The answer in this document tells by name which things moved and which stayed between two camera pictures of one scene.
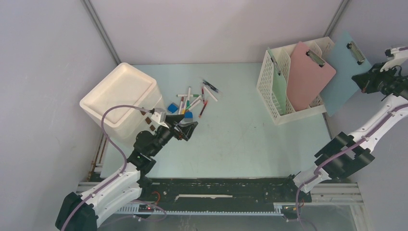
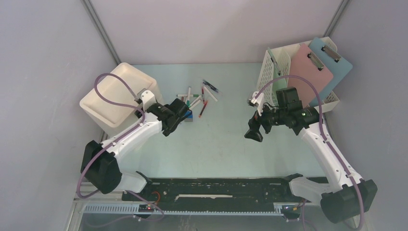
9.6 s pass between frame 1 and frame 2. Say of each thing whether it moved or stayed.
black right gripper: moved
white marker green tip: stayed
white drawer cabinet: stayed
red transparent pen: stayed
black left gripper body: moved
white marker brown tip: stayed
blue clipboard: moved
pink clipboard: stayed
